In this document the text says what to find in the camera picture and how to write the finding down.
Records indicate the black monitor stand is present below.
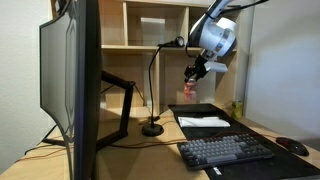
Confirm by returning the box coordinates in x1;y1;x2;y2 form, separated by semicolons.
40;70;135;150

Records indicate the black gooseneck desk lamp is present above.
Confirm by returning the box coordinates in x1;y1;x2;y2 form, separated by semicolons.
142;36;185;137

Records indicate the yellow soda can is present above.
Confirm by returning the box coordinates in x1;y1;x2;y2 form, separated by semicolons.
231;100;243;119

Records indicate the wooden shelf unit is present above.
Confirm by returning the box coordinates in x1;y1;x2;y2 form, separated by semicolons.
98;0;237;115

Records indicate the wooden desk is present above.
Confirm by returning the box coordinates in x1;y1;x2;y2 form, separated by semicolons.
0;108;320;180

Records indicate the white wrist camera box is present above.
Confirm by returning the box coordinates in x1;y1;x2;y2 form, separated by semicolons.
204;61;228;73

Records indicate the black computer mouse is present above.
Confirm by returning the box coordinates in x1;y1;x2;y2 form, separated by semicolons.
276;137;309;157

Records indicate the pink soda can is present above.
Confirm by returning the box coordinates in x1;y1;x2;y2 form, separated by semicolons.
184;79;197;102

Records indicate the black curved monitor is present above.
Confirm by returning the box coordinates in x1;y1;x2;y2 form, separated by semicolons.
39;0;101;180

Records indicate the grey mechanical keyboard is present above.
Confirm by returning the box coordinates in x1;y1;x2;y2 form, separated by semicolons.
177;134;274;170

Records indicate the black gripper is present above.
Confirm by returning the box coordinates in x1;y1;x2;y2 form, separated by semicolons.
184;55;208;82

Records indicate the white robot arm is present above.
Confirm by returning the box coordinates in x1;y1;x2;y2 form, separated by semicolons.
184;0;267;82

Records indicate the black desk mat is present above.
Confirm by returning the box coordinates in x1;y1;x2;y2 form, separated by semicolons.
170;104;320;180

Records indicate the white folded paper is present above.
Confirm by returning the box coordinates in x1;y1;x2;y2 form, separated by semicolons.
178;117;230;127

